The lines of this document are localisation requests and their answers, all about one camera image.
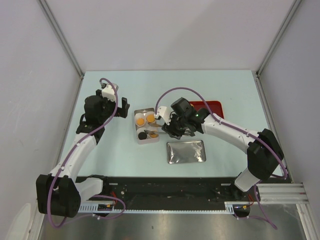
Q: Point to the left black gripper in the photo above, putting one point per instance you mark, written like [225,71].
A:
[122,112]

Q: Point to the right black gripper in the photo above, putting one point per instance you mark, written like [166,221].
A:
[169,130]

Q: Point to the orange flower cookie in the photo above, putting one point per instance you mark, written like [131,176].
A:
[140,121]

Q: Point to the orange round cookie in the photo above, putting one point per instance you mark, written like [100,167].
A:
[150,118]
[153,135]

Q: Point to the metal tongs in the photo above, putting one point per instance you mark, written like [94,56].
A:
[160,131]

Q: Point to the black round cookie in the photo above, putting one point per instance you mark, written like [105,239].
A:
[142,136]

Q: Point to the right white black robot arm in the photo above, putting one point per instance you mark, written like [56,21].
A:
[263,151]

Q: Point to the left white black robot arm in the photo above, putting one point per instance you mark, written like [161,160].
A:
[58,193]

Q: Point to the white paper cup back left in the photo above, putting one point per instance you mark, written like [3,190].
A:
[139,115]

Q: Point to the white paper cup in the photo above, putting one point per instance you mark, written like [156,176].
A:
[139,115]
[152,132]
[141,129]
[148,113]

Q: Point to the white paper cup front right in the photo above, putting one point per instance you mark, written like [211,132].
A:
[152,132]

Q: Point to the silver tin lid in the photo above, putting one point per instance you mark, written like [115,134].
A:
[186,152]

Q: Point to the white paper cup back right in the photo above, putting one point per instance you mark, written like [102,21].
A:
[148,113]

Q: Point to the white paper cup front left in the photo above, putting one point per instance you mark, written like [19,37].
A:
[141,129]

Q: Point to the lavender cookie tin box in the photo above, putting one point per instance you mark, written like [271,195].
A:
[148,140]

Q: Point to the red lacquer tray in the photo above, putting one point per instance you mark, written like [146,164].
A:
[215,107]

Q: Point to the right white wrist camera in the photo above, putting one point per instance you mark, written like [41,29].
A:
[164,113]

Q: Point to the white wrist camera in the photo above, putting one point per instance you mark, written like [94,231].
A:
[108,92]
[164,113]

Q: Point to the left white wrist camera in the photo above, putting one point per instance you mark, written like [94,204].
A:
[108,92]

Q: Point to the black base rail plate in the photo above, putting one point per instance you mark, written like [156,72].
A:
[173,193]

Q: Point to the aluminium frame rail right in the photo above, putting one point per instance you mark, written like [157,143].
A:
[282,193]

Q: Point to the aluminium corner post left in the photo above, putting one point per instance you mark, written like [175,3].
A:
[49,15]

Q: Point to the aluminium corner post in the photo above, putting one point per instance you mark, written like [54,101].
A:
[278,37]
[49,15]

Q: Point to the aluminium corner post right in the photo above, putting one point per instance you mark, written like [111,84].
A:
[278,37]

